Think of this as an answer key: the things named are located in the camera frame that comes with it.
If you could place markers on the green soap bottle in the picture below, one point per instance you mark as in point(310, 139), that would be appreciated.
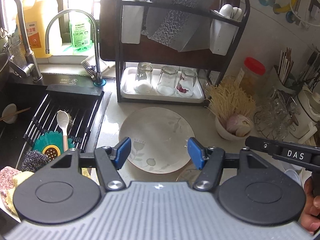
point(79, 33)

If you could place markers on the chrome gooseneck faucet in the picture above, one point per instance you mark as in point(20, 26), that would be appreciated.
point(93, 35)

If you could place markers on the person's right hand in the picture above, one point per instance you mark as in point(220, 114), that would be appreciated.
point(311, 210)

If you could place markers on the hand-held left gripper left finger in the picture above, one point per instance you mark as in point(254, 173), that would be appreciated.
point(124, 151)

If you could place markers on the brown rimmed plate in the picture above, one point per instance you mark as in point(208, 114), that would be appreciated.
point(187, 175)

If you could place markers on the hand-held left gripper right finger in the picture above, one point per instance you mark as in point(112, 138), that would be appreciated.
point(195, 152)

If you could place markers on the red print drinking glass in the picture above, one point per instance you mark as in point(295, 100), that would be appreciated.
point(186, 85)

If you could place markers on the steel wool scrubber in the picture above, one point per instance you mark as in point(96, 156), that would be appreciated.
point(35, 160)

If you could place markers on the black roll-up drying rack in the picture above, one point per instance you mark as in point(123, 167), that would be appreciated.
point(83, 120)

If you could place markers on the floral ceramic plate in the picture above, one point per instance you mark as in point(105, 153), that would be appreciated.
point(160, 135)

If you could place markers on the red lid jar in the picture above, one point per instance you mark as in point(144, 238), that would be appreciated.
point(253, 66)

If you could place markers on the dark metal dish rack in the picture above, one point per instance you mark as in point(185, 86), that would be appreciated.
point(150, 100)

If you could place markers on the pink sponge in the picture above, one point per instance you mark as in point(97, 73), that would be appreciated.
point(7, 180)

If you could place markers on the dark wooden cutting board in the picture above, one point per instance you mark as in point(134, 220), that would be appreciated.
point(150, 55)

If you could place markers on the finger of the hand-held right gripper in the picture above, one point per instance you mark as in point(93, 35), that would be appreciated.
point(260, 143)

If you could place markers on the white teapot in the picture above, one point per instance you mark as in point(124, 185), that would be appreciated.
point(308, 110)

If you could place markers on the yellow sponge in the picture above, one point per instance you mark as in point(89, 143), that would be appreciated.
point(21, 178)

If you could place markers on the dried noodle bundle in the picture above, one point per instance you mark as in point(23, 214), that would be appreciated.
point(230, 97)

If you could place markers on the purple garlic bulb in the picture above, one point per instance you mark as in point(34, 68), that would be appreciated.
point(238, 126)

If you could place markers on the textured steel cutting board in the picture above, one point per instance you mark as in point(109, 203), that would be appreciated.
point(175, 30)

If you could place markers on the steel pull-down faucet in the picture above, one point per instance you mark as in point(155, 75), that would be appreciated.
point(26, 45)

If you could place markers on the wall power outlet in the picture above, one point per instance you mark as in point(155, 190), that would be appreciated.
point(315, 6)

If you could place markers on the white plastic tray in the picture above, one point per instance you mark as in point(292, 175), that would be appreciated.
point(130, 90)

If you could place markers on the white utensil holder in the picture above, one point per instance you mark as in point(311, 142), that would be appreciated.
point(132, 25)
point(221, 40)

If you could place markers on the clear drinking glass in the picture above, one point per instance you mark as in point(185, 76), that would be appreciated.
point(167, 82)
point(143, 80)

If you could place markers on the bundle of chopsticks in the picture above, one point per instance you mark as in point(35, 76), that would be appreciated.
point(286, 65)

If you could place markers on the small white dish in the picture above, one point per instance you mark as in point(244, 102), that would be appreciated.
point(8, 111)

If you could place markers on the white sponge plate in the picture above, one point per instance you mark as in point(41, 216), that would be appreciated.
point(5, 211)

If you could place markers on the white bowl with garlic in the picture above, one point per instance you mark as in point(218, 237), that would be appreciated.
point(222, 133)

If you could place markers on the wooden chopsticks pair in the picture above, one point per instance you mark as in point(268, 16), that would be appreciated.
point(23, 110)

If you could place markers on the dark frying pan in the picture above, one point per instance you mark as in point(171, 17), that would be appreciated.
point(3, 70)

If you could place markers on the dish brush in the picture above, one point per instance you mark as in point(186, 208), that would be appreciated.
point(87, 65)

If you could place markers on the yellow detergent jug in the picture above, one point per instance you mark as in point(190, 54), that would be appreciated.
point(32, 17)

